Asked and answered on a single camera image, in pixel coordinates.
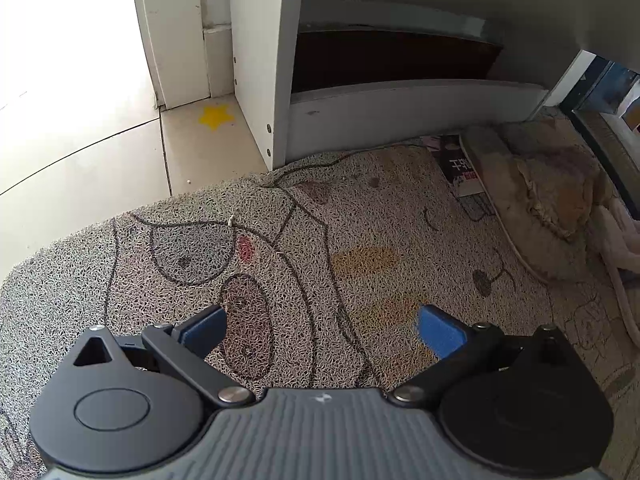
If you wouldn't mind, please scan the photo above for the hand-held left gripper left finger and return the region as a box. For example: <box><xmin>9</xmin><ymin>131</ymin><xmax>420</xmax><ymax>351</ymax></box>
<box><xmin>72</xmin><ymin>304</ymin><xmax>257</xmax><ymax>407</ymax></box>

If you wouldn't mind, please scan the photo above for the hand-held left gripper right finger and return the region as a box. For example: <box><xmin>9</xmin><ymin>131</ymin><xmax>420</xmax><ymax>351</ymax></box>
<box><xmin>387</xmin><ymin>304</ymin><xmax>583</xmax><ymax>407</ymax></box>

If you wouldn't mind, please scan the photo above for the beige fluffy slipper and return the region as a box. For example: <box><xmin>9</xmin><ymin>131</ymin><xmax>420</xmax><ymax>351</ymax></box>
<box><xmin>459</xmin><ymin>121</ymin><xmax>621</xmax><ymax>282</ymax></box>

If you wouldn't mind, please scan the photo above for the white shoe cabinet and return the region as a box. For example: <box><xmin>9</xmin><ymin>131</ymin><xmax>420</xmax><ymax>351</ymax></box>
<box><xmin>227</xmin><ymin>0</ymin><xmax>640</xmax><ymax>172</ymax></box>

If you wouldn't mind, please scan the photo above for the cartoon printed door mat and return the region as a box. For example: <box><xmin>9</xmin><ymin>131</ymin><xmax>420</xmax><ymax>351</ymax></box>
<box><xmin>0</xmin><ymin>132</ymin><xmax>640</xmax><ymax>480</ymax></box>

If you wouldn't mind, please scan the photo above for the printed magazine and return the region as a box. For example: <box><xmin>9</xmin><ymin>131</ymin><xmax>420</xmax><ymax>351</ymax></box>
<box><xmin>420</xmin><ymin>134</ymin><xmax>485</xmax><ymax>198</ymax></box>

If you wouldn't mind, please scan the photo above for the yellow star floor sticker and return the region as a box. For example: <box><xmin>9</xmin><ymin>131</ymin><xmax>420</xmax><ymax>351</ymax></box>
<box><xmin>198</xmin><ymin>105</ymin><xmax>236</xmax><ymax>132</ymax></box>

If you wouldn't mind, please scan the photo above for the blue door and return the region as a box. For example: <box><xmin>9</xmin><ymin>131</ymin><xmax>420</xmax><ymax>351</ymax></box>
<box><xmin>575</xmin><ymin>55</ymin><xmax>640</xmax><ymax>116</ymax></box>

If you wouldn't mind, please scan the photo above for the white door frame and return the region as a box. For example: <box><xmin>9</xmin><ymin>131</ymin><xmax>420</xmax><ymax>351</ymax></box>
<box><xmin>129</xmin><ymin>0</ymin><xmax>236</xmax><ymax>111</ymax></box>

